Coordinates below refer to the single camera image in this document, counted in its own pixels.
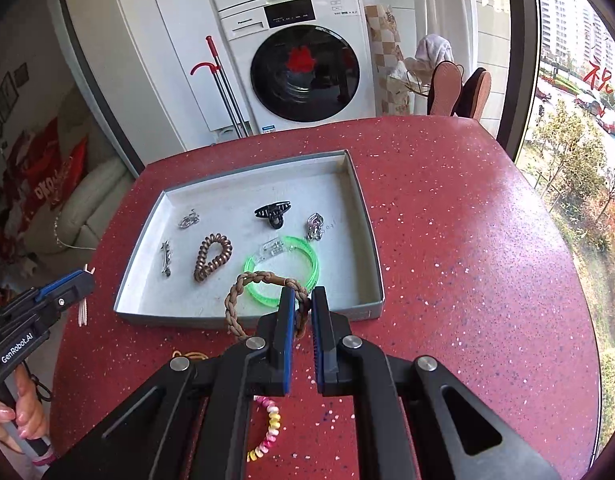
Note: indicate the green translucent bangle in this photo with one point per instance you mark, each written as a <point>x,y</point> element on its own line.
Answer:
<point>311,255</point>

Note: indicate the small silver charm clip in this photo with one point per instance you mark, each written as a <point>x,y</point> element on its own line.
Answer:
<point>315,225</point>

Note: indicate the pair of slippers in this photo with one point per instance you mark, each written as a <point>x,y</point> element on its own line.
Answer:
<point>475,95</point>

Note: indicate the small black picture frame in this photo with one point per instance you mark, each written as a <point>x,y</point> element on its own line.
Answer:
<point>21,74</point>

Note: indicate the white washing machine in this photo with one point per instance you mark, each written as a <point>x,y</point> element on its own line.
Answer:
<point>237,60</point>

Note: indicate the black window frame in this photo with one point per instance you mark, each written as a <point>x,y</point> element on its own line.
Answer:
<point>522,60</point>

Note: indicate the black claw hair clip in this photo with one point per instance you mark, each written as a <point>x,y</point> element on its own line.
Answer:
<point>272,212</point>

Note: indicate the large black picture frame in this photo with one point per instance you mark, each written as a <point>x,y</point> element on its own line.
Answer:
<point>6,95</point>

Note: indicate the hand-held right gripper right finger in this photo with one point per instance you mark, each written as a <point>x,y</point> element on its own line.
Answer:
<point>318,350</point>

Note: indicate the long silver hair clip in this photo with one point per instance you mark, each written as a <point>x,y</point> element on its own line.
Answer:
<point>166,260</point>

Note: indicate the cream leather sofa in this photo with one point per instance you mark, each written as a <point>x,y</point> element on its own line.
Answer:
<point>97,195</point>

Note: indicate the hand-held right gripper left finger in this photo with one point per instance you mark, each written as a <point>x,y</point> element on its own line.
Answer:
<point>287,345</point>

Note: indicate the red printed blanket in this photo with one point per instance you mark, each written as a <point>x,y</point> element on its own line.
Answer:
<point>22,175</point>

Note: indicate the white cloth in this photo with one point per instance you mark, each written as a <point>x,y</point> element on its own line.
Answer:
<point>435,50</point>

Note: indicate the grey shallow tray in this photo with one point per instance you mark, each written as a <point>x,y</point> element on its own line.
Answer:
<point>227,185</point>

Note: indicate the checkered bag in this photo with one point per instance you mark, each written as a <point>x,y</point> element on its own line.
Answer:
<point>387,50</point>

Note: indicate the person's left hand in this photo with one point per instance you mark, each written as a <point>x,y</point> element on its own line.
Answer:
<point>32,410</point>

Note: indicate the red window sticker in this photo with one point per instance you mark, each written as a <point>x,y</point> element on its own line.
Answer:
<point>600,80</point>

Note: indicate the white cabinet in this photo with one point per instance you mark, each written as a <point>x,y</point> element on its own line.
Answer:
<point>152,60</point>

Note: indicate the brown slipper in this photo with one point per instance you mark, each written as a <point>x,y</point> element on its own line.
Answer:
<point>445,90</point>

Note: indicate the beige pronged hair clip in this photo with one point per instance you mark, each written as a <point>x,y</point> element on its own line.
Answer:
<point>83,312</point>

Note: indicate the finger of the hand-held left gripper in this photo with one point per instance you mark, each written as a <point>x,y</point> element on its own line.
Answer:
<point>72,280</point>
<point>74,294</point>

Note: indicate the red cushion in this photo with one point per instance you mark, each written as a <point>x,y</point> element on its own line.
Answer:
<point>62,180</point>

